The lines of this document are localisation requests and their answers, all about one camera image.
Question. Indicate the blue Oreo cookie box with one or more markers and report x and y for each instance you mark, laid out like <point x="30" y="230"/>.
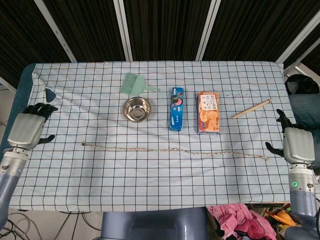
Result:
<point x="176" y="117"/>

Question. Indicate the orange plastic toy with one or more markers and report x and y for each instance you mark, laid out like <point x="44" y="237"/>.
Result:
<point x="281" y="216"/>

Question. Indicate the pink cloth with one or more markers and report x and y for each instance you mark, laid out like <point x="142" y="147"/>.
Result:
<point x="240" y="220"/>

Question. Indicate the stainless steel bowl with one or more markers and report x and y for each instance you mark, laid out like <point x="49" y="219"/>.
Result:
<point x="136" y="110"/>

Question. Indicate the wooden stick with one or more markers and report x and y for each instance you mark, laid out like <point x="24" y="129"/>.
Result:
<point x="250" y="109"/>

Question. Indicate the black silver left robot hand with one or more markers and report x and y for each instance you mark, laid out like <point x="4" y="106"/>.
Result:
<point x="25" y="130"/>

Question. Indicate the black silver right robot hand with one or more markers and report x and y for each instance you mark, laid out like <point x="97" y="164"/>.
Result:
<point x="298" y="145"/>

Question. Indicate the teal padded seat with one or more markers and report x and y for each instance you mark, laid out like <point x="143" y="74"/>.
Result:
<point x="307" y="107"/>

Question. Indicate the orange and blue cracker box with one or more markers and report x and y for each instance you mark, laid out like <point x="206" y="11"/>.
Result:
<point x="208" y="117"/>

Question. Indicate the blue-grey robot torso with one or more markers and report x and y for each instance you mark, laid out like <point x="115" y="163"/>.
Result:
<point x="150" y="225"/>

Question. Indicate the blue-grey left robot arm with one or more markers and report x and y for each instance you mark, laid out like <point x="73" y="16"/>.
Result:
<point x="10" y="175"/>

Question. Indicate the black bag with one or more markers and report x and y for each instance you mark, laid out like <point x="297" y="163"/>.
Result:
<point x="302" y="85"/>

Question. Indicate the white black-grid tablecloth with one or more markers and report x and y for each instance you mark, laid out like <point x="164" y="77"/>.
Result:
<point x="125" y="180"/>

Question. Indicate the white frame post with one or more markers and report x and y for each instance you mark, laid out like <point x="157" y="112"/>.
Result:
<point x="55" y="30"/>
<point x="207" y="30"/>
<point x="297" y="37"/>
<point x="122" y="30"/>

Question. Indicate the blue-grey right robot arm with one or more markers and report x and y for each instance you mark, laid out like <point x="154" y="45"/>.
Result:
<point x="302" y="200"/>

